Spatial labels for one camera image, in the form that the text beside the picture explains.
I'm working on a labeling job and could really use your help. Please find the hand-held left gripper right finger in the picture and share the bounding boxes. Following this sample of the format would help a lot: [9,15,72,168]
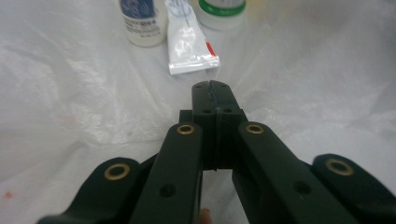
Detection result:
[210,79,249,171]

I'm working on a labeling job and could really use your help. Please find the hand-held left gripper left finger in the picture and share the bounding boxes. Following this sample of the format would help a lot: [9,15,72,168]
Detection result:
[179,80,219,171]

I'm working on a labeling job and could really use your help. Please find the white tube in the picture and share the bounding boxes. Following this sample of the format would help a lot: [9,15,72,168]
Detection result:
[164,0,220,77]

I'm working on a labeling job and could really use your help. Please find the white jar with green band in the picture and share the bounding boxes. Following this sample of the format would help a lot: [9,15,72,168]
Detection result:
[197,0,248,32]

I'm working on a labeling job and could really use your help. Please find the white bottle with blue label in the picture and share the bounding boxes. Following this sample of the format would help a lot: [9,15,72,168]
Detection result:
[118,0,169,48]

